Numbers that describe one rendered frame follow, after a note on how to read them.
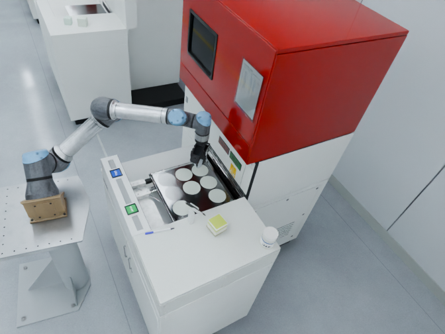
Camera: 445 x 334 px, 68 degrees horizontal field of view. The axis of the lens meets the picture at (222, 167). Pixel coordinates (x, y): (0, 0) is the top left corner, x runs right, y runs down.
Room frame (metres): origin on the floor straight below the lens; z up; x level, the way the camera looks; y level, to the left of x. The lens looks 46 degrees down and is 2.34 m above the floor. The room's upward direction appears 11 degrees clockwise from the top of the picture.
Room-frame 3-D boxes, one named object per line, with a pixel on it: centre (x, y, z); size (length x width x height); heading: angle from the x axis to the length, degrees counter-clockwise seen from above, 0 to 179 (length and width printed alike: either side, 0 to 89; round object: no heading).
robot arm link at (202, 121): (1.31, 0.14, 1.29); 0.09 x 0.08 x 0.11; 84
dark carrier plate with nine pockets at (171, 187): (1.21, 0.15, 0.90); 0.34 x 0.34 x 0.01; 37
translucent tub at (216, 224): (0.92, -0.03, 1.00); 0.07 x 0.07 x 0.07; 46
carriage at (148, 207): (1.03, 0.35, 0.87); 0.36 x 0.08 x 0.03; 37
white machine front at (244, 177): (1.49, 0.08, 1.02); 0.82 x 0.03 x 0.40; 37
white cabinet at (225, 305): (1.08, 0.18, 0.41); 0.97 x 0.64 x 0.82; 37
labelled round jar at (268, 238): (0.90, -0.28, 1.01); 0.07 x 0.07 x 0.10
